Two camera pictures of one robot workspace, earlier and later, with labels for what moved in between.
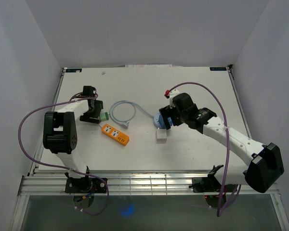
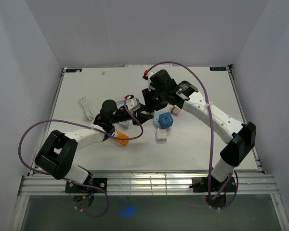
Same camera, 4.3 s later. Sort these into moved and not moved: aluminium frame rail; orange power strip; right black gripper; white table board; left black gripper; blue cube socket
Moved: left black gripper; right black gripper
Not moved: aluminium frame rail; orange power strip; white table board; blue cube socket
